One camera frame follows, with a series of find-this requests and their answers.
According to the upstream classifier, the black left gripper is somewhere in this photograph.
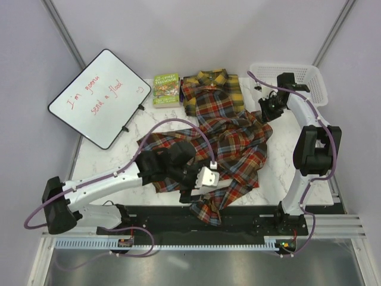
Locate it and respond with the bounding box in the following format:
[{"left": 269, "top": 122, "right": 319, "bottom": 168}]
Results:
[{"left": 169, "top": 158, "right": 211, "bottom": 203}]

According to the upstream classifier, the red brown plaid shirt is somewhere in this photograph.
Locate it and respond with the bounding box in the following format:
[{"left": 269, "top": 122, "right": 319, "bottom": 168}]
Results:
[{"left": 143, "top": 109, "right": 273, "bottom": 226}]

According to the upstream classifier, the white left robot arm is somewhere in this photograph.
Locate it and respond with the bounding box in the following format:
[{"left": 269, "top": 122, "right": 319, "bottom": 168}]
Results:
[{"left": 42, "top": 141, "right": 220, "bottom": 235}]

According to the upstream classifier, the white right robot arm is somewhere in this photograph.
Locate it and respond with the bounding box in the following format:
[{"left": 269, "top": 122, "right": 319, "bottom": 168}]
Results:
[{"left": 256, "top": 73, "right": 342, "bottom": 235}]

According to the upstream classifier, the white plastic basket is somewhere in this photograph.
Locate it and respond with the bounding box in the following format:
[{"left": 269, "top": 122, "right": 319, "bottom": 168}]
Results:
[{"left": 249, "top": 63, "right": 328, "bottom": 107}]

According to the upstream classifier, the folded yellow plaid shirt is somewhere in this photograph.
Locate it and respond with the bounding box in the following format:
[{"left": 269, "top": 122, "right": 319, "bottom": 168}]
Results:
[{"left": 181, "top": 69, "right": 245, "bottom": 117}]

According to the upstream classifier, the green treehouse book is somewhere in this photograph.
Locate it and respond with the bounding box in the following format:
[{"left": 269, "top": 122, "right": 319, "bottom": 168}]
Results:
[{"left": 152, "top": 73, "right": 180, "bottom": 108}]

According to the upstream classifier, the white dry-erase board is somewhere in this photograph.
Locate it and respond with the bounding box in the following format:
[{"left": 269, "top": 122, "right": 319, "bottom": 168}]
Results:
[{"left": 48, "top": 49, "right": 151, "bottom": 150}]

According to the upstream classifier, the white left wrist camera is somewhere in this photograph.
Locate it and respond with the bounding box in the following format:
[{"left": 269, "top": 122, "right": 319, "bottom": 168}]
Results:
[{"left": 195, "top": 166, "right": 220, "bottom": 189}]

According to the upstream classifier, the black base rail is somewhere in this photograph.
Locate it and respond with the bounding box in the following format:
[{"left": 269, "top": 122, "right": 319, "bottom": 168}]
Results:
[{"left": 96, "top": 206, "right": 308, "bottom": 245}]

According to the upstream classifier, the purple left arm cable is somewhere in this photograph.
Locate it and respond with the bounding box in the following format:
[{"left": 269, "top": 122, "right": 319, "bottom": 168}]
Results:
[{"left": 23, "top": 118, "right": 218, "bottom": 230}]

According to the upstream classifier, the white slotted cable duct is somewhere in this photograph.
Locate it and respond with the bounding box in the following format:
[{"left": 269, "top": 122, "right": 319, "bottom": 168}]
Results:
[{"left": 54, "top": 238, "right": 279, "bottom": 251}]

